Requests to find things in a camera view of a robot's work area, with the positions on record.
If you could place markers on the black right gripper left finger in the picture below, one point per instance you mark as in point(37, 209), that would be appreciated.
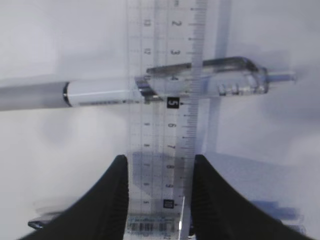
point(101, 214)

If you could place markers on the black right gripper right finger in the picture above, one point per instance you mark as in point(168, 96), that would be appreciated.
point(219, 212)

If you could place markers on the clear plastic ruler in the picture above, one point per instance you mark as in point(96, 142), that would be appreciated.
point(165, 42)

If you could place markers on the light blue pen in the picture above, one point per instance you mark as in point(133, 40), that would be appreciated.
point(41, 221)

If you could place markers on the grey blue pen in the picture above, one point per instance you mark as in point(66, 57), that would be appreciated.
point(220, 77)

